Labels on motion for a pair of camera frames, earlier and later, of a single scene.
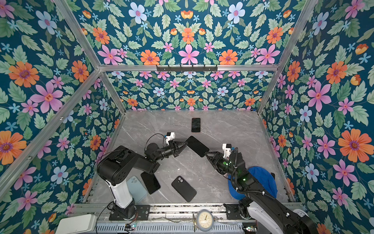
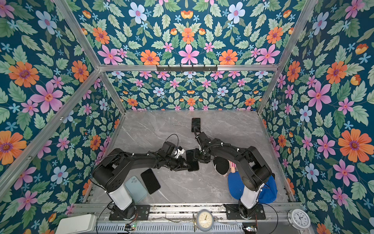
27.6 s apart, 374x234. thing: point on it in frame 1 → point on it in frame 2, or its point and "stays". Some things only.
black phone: x=150 y=182 stays
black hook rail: x=186 y=69 stays
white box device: x=79 y=224 stays
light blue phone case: x=138 y=191 stays
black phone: x=197 y=146 → x=193 y=164
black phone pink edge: x=196 y=125 stays
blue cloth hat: x=263 y=176 stays
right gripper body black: x=223 y=165 → x=200 y=156
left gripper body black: x=166 y=151 → x=176 y=164
